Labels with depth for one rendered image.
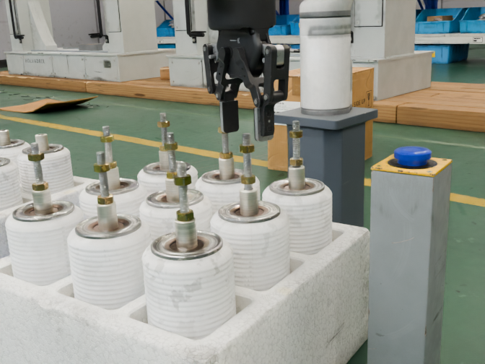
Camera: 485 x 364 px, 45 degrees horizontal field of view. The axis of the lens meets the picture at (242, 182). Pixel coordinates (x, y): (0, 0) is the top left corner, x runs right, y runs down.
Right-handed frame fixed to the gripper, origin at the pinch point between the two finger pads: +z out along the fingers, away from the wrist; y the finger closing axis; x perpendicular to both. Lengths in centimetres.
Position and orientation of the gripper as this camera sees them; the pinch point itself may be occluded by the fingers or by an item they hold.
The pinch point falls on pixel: (246, 125)
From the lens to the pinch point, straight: 67.5
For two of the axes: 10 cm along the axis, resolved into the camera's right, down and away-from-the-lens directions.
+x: -8.2, 1.9, -5.4
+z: 0.4, 9.6, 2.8
